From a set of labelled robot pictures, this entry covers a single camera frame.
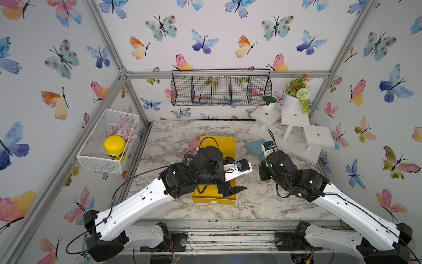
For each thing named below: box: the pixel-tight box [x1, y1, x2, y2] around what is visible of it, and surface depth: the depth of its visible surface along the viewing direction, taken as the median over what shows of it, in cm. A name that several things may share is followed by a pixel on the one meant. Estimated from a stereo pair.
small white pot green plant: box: [261, 95, 278, 112], surface depth 106 cm
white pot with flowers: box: [282, 73, 313, 115], surface depth 87 cm
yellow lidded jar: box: [103, 135, 126, 161], surface depth 66 cm
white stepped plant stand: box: [247, 107, 336, 163], surface depth 104 cm
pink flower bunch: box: [110, 122, 138, 142], surface depth 71 cm
